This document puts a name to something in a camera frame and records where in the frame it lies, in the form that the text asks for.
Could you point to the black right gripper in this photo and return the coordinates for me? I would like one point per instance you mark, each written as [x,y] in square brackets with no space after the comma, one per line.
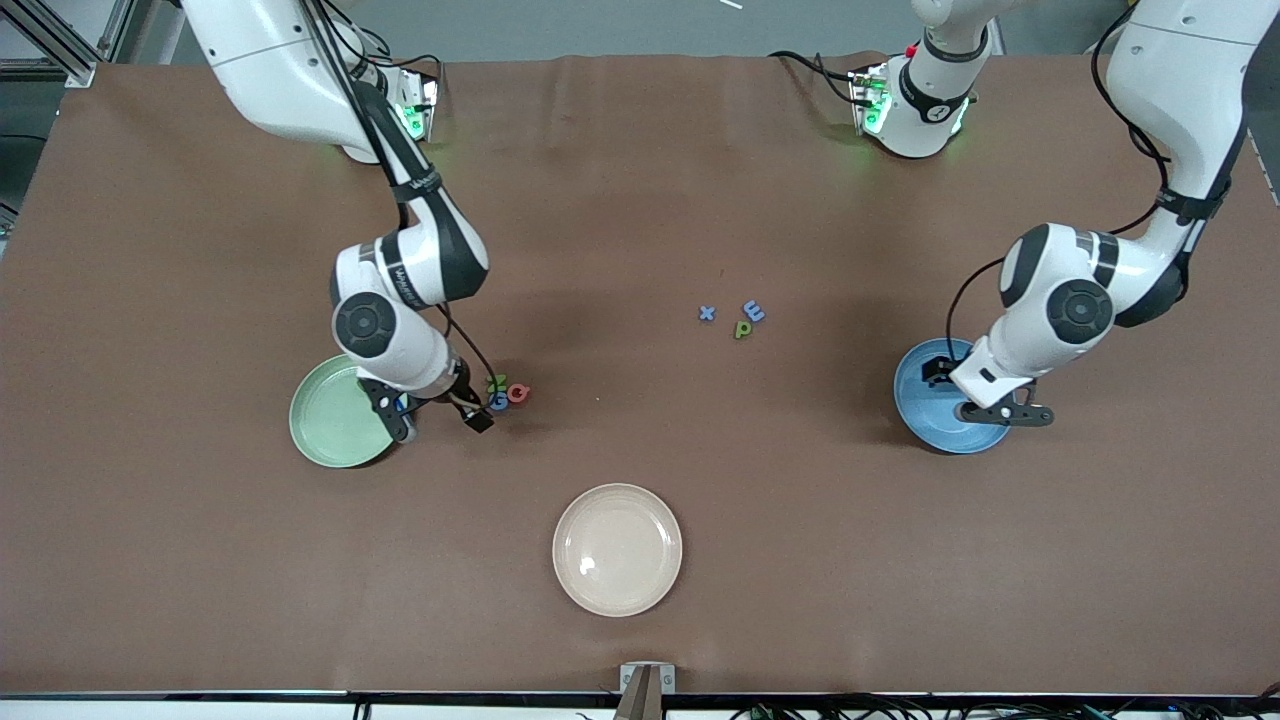
[462,392]

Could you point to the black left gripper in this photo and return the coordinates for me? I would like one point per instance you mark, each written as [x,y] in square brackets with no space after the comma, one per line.
[940,369]

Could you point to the red letter Q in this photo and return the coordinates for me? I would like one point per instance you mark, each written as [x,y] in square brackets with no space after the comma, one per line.
[510,393]

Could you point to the blue letter E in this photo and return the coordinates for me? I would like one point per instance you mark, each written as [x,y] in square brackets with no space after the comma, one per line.
[754,311]

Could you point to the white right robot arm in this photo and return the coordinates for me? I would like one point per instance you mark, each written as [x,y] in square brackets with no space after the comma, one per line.
[270,70]

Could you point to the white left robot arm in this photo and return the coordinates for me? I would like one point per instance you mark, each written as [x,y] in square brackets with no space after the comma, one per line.
[1180,80]

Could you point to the blue plate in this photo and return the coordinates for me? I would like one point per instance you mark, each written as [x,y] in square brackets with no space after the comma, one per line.
[925,425]

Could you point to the green plate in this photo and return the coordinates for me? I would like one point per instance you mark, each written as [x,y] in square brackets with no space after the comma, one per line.
[330,430]

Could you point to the beige plate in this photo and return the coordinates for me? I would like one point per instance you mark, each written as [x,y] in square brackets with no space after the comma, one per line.
[617,550]

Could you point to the brown table mat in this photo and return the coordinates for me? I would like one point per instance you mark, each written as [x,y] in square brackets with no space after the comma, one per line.
[700,600]

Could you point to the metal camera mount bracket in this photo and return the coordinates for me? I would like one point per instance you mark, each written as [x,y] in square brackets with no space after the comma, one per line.
[647,685]

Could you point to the aluminium frame profile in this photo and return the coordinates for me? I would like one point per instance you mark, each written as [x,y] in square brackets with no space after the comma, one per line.
[75,68]

